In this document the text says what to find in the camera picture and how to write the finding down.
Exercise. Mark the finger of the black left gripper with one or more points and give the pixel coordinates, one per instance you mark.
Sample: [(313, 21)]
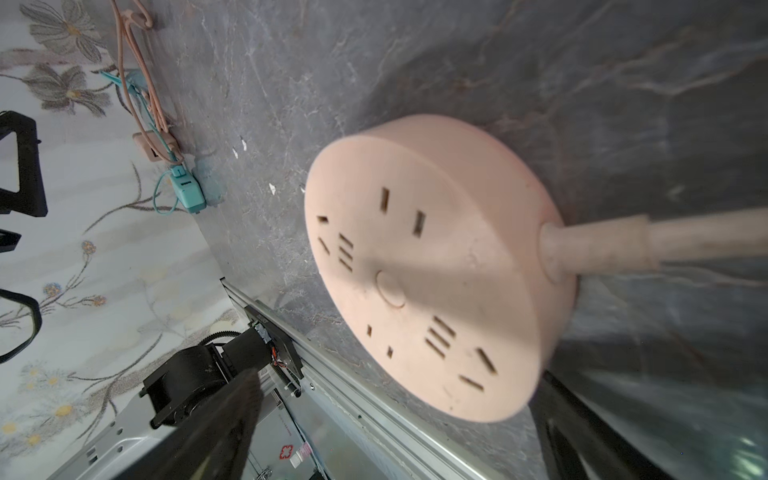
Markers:
[(30, 198)]

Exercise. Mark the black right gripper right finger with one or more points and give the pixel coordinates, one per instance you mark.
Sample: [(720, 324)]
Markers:
[(572, 437)]

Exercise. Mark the pink round power strip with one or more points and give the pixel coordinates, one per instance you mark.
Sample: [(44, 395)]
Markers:
[(450, 263)]

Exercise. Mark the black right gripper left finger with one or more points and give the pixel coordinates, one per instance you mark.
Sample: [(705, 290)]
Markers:
[(213, 443)]

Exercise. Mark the pink charger plug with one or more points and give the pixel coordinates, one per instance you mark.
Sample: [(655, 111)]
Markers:
[(129, 53)]

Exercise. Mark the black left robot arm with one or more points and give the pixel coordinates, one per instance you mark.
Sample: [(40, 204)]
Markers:
[(113, 319)]

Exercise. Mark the teal charger plug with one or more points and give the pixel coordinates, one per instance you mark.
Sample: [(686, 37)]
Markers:
[(187, 191)]

